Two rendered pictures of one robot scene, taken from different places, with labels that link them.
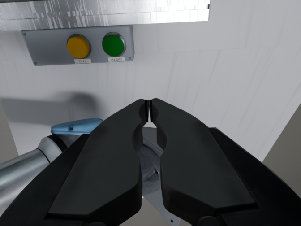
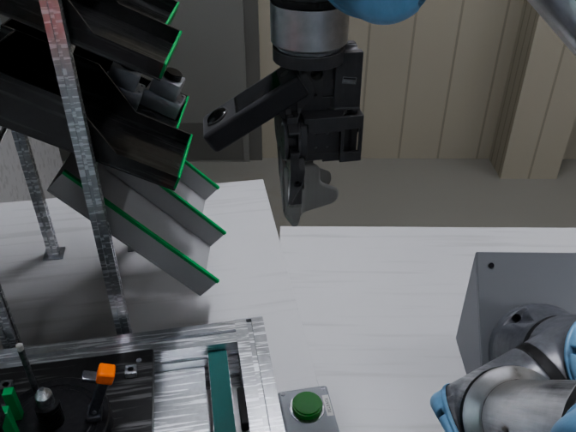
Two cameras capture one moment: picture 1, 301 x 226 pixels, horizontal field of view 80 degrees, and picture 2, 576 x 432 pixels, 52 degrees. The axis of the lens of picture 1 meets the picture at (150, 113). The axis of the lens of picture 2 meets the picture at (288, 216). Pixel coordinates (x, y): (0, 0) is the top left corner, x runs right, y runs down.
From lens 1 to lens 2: 0.63 m
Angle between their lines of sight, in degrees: 56
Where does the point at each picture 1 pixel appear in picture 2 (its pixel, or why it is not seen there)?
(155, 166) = (504, 323)
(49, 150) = (474, 411)
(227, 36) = (284, 321)
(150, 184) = (537, 312)
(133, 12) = (262, 392)
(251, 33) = (276, 299)
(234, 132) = (429, 274)
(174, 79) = (359, 369)
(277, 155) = not seen: hidden behind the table
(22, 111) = not seen: outside the picture
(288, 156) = not seen: hidden behind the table
